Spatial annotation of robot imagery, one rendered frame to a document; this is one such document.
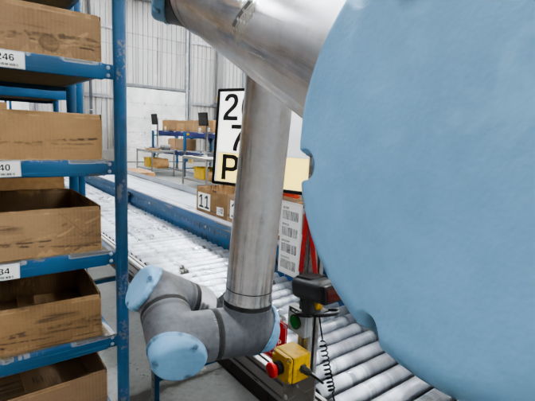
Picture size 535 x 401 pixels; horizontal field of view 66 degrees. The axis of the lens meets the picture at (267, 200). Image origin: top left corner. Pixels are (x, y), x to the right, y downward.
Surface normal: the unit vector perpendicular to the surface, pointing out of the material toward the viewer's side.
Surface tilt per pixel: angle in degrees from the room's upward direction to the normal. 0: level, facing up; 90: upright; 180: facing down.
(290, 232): 90
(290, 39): 85
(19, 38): 92
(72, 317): 91
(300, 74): 103
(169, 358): 109
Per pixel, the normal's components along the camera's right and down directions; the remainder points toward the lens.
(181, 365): 0.31, 0.48
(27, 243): 0.61, 0.18
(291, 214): -0.79, 0.06
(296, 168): -0.54, 0.04
